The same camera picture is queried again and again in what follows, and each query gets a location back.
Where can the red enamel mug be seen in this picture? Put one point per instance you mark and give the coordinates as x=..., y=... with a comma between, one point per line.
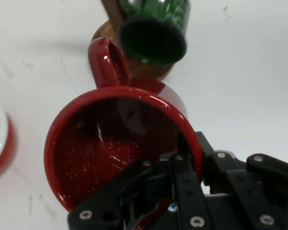
x=86, y=148

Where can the brown wooden mug tree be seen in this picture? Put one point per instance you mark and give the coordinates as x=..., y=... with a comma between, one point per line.
x=146, y=70

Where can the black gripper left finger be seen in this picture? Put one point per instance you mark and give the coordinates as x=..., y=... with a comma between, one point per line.
x=158, y=196

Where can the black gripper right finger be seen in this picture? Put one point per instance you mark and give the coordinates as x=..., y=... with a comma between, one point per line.
x=266, y=187

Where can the red and white bowl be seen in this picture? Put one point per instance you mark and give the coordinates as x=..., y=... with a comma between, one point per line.
x=10, y=143

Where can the green printed mug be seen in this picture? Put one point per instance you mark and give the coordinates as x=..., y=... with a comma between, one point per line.
x=177, y=14

